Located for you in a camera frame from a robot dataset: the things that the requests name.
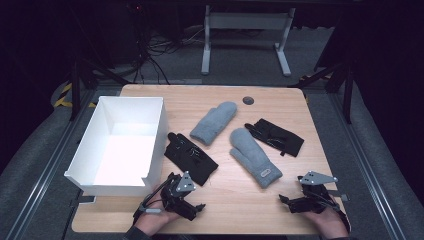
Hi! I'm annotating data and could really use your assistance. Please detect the person's right hand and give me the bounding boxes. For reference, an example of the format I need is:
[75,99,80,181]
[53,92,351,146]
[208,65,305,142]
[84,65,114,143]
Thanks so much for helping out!
[304,203,349,239]

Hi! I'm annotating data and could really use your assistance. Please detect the person's left hand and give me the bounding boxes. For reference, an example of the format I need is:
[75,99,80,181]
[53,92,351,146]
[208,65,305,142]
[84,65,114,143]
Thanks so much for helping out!
[134,194,181,236]

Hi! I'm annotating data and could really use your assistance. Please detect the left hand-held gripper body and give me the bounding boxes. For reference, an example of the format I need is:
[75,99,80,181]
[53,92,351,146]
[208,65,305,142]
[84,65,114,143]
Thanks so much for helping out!
[159,171,198,221]

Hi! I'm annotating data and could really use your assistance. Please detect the white box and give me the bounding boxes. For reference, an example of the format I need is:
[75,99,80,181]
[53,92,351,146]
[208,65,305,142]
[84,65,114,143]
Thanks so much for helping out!
[63,95,169,198]

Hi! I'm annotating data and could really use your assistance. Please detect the white metal table frame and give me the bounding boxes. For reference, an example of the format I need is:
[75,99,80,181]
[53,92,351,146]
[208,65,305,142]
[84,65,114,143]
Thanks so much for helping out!
[200,4,297,77]

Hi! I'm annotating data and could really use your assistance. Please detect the tangle of black cables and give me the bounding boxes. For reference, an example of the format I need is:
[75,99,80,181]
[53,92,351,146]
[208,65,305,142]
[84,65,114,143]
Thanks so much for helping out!
[133,26,208,84]

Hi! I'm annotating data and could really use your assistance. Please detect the aluminium floor rail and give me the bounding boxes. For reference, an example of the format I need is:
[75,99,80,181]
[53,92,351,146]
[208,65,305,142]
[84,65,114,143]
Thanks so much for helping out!
[328,93,406,240]
[4,89,98,240]

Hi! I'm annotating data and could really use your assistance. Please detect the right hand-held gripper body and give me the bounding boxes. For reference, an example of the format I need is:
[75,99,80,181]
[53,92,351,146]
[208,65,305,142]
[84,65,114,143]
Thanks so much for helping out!
[288,170,338,214]

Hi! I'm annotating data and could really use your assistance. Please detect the black metal stand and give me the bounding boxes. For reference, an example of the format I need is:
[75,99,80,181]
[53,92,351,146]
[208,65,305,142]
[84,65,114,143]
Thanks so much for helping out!
[288,59,354,125]
[68,56,131,122]

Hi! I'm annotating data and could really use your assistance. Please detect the black glove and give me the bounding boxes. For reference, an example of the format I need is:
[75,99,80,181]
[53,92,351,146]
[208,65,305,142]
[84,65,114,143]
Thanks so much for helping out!
[163,132,220,187]
[244,118,305,158]

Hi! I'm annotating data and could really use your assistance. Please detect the grey mitten with label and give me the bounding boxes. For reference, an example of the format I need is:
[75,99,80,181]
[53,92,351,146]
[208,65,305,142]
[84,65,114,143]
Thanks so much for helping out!
[229,127,284,189]

